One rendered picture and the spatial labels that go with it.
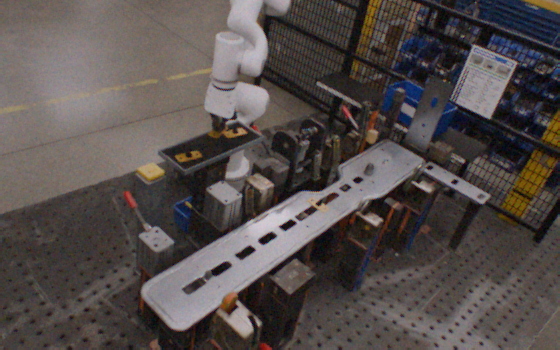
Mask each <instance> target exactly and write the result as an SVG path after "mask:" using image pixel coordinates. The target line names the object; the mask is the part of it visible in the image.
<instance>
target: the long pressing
mask: <svg viewBox="0 0 560 350"><path fill-rule="evenodd" d="M382 149H383V150H382ZM385 159H388V162H387V161H386V162H385V164H383V162H384V160H385ZM369 163H372V164H373V165H374V170H373V173H372V175H366V174H365V173H364V172H365V170H366V165H368V164H369ZM406 164H408V165H406ZM421 164H423V165H426V161H425V160H424V159H423V158H421V157H420V156H416V155H415V154H413V153H412V152H410V151H408V150H406V149H405V148H404V147H402V146H400V145H397V144H396V143H394V142H392V141H390V140H389V139H384V140H382V141H381V142H379V143H377V144H376V145H373V146H371V147H370V148H368V149H366V150H365V151H364V152H362V153H360V154H359V155H356V156H354V157H353V158H351V159H349V160H348V161H346V162H345V163H343V164H342V165H338V167H337V169H336V173H337V176H338V181H337V182H336V183H335V184H333V185H330V186H328V187H327V188H326V189H325V190H323V191H321V192H311V191H300V192H298V193H296V194H295V195H292V196H290V197H289V198H287V199H286V200H285V201H283V202H281V203H279V204H278V205H275V206H274V207H272V208H270V209H269V210H267V211H266V212H264V213H263V214H261V215H258V216H256V217H255V218H254V219H252V220H250V221H248V222H247V223H246V224H244V225H241V226H239V227H238V228H236V229H235V230H233V231H232V232H230V233H228V234H227V235H224V236H223V237H221V238H219V239H217V240H216V241H215V242H213V243H212V244H210V245H207V246H205V247H204V248H202V249H201V250H199V251H197V252H196V253H195V254H193V255H192V256H188V257H186V258H185V259H184V260H182V261H181V262H179V263H177V264H176V265H175V266H171V267H170V268H168V269H166V270H165V271H164V272H162V273H161V274H159V275H157V276H154V277H153V278H151V279H150V280H148V281H146V282H145V283H144V285H143V286H142V288H141V296H142V298H143V299H144V302H145V303H146V304H147V305H148V306H150V307H151V308H152V309H153V310H154V312H155V313H156V315H157V316H159V317H160V318H161V319H162V320H163V321H164V323H165V324H166V325H167V326H169V327H170V328H171V329H173V330H175V331H185V330H187V329H189V328H191V327H192V326H195V324H197V323H198V322H199V321H201V320H202V319H204V318H205V316H208V315H210V314H211V313H212V312H214V311H215V310H216V309H217V308H218V307H219V306H220V305H221V303H222V302H221V301H222V299H223V297H224V296H225V295H227V294H228V293H230V292H232V291H234V292H235V294H236V295H237V294H239V293H240V292H241V291H243V290H244V289H245V288H246V287H247V286H250V285H252V284H253V283H254V282H255V281H256V280H258V279H259V278H260V277H262V276H263V275H266V273H268V272H269V271H270V270H272V269H273V268H275V267H276V265H279V264H281V263H282V262H283V261H285V260H286V259H287V258H288V257H289V256H291V255H293V254H295V253H296V252H297V251H298V250H299V249H301V248H302V247H304V246H305V245H307V244H308V243H310V242H311V241H312V240H314V239H315V238H316V237H317V236H318V235H321V234H323V233H324V232H325V231H326V230H327V229H328V228H330V227H331V226H333V225H335V224H336V223H337V222H339V221H340V220H341V219H343V218H344V217H346V215H349V214H350V213H352V212H353V211H354V210H356V208H357V207H358V204H359V202H360V201H362V200H363V199H364V198H366V196H368V197H369V198H370V199H371V200H374V199H378V198H382V197H384V196H385V195H387V194H388V193H389V192H391V191H392V190H393V189H395V188H396V187H397V186H398V185H401V184H402V183H403V182H405V181H406V179H408V178H409V177H410V176H411V175H413V174H414V172H413V171H414V170H415V168H416V167H417V166H418V165H421ZM356 177H360V178H362V179H363V181H362V182H360V183H359V184H356V183H355V182H353V181H352V180H353V179H355V178H356ZM372 182H374V183H372ZM343 185H349V186H351V189H349V190H348V191H346V192H343V191H341V190H340V189H339V188H340V187H342V186H343ZM360 189H361V190H363V191H361V190H360ZM332 193H336V194H337V195H339V196H338V197H336V199H334V200H333V201H331V202H330V203H328V204H327V205H326V206H327V207H329V208H330V210H329V211H327V212H326V213H322V212H321V211H319V210H318V209H317V208H316V207H315V206H314V207H315V208H316V209H317V211H316V212H315V213H314V214H312V215H309V216H308V217H306V218H305V219H304V220H302V221H299V220H297V219H296V217H295V216H296V215H299V214H300V213H302V212H303V211H305V210H306V209H307V208H309V207H310V206H313V205H311V204H309V203H308V202H307V200H308V199H309V198H311V197H315V198H316V199H317V200H318V201H320V200H322V199H323V198H325V197H326V196H327V195H330V194H332ZM286 211H287V212H286ZM289 220H293V221H295V222H296V225H294V226H293V227H291V228H290V229H288V230H287V231H286V232H284V231H282V230H280V229H279V228H278V227H279V226H280V225H283V224H285V223H286V222H287V221H289ZM306 225H307V226H308V227H306ZM269 233H274V234H275V235H276V236H277V237H276V238H275V239H274V240H272V241H270V242H269V243H267V244H266V245H261V244H260V243H258V240H259V239H260V238H262V237H264V236H265V235H267V234H269ZM245 236H247V237H245ZM247 246H252V247H253V248H254V249H256V252H254V253H253V254H251V255H248V256H247V257H245V259H243V260H239V259H237V258H236V257H235V255H236V254H237V253H239V252H240V251H242V250H244V249H245V248H246V247H247ZM225 261H227V262H229V263H230V264H231V265H232V267H230V268H229V269H227V270H226V271H225V272H224V273H222V274H221V275H219V276H213V275H212V278H211V279H209V280H206V279H205V277H203V276H205V271H206V270H210V271H211V270H212V269H214V268H215V267H216V266H219V265H221V264H222V263H224V262H225ZM196 266H198V267H196ZM197 278H203V280H205V282H206V284H205V285H204V286H201V287H200V288H198V289H197V290H195V292H193V293H192V294H190V295H186V294H185V292H184V291H183V290H182V289H183V288H184V287H185V286H187V285H189V284H191V283H192V282H194V281H195V280H196V279H197ZM217 286H220V287H217Z"/></svg>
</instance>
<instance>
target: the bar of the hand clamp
mask: <svg viewBox="0 0 560 350"><path fill-rule="evenodd" d="M370 104H371V103H370V102H368V101H366V102H364V103H360V106H361V113H360V118H359V124H358V130H357V134H359V135H361V136H362V134H363V135H364V136H363V137H362V138H361V139H365V136H366V125H367V120H368V115H369V109H370V111H371V112H373V111H374V110H375V108H376V106H375V105H372V106H370Z"/></svg>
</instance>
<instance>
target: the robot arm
mask: <svg viewBox="0 0 560 350"><path fill-rule="evenodd" d="M229 1H230V6H231V7H232V9H231V11H230V14H229V17H228V19H227V26H228V27H229V28H230V30H231V31H233V32H234V33H236V34H234V33H229V32H223V33H219V34H217V35H216V46H215V54H214V62H213V70H212V74H211V75H210V77H211V78H212V79H211V82H210V84H209V86H208V89H207V93H206V96H205V106H204V109H205V110H206V111H207V112H208V113H209V115H211V119H212V120H213V121H212V126H213V129H212V130H213V131H215V128H216V127H217V126H218V123H219V117H218V115H220V116H222V120H221V123H220V125H219V133H220V134H221V133H222V132H223V131H225V127H226V124H229V123H232V122H234V121H236V120H239V121H241V122H242V123H244V124H245V125H248V126H249V125H250V124H251V123H252V122H253V121H255V120H256V119H257V118H259V117H260V116H261V115H263V114H264V113H265V112H266V109H267V107H268V105H269V96H268V94H267V92H266V90H265V89H263V88H261V87H259V86H253V85H249V84H246V83H242V82H238V76H239V75H240V74H241V75H245V76H259V75H260V74H261V73H262V70H263V68H264V66H265V63H266V56H267V41H266V36H265V34H264V32H263V30H262V29H261V28H260V26H258V25H257V24H256V18H257V17H258V14H259V13H262V14H266V15H269V16H274V17H280V16H284V15H285V14H286V13H287V11H288V10H289V8H290V5H291V0H229ZM236 112H238V113H236ZM244 150H245V149H244ZM244 150H242V151H239V152H237V153H236V154H234V155H230V161H229V163H228V164H227V169H226V175H225V178H237V177H241V176H243V175H246V173H247V171H248V168H249V164H248V161H247V160H246V157H244V156H243V155H244Z"/></svg>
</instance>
